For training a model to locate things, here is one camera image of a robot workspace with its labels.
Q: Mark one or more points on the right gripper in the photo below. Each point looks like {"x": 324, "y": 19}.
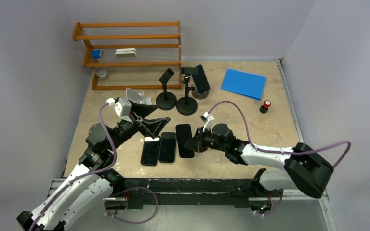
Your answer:
{"x": 196, "y": 143}

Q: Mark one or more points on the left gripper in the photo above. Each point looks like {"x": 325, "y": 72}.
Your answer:
{"x": 150, "y": 126}

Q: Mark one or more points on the black phone from silver stand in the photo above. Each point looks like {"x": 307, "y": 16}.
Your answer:
{"x": 150, "y": 151}

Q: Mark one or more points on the black tall round-base stand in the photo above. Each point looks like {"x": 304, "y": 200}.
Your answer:
{"x": 187, "y": 105}

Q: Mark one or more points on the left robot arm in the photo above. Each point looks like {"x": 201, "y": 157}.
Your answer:
{"x": 93, "y": 177}

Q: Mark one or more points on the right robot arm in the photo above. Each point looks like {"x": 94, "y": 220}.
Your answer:
{"x": 297, "y": 167}

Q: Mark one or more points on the silver folding phone stand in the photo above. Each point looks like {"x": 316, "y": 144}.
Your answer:
{"x": 137, "y": 97}

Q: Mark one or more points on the small clear plastic jar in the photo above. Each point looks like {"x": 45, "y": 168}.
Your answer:
{"x": 100, "y": 72}

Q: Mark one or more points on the white flat device on rack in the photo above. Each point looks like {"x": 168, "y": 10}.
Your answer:
{"x": 125, "y": 52}

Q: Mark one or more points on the red black button knob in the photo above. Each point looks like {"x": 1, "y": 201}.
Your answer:
{"x": 266, "y": 105}

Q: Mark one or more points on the blue foam mat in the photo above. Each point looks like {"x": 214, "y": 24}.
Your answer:
{"x": 245, "y": 84}

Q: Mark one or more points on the orange wooden rack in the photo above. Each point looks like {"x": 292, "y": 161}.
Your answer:
{"x": 158, "y": 46}

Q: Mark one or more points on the blue white small box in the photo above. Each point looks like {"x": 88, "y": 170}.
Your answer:
{"x": 97, "y": 53}

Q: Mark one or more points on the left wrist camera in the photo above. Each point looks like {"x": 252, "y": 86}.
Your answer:
{"x": 122, "y": 108}

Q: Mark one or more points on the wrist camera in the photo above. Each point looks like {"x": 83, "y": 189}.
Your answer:
{"x": 208, "y": 120}
{"x": 122, "y": 108}

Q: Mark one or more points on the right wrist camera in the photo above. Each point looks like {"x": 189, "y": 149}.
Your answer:
{"x": 208, "y": 120}

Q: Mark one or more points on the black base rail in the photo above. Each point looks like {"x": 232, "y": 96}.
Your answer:
{"x": 239, "y": 193}

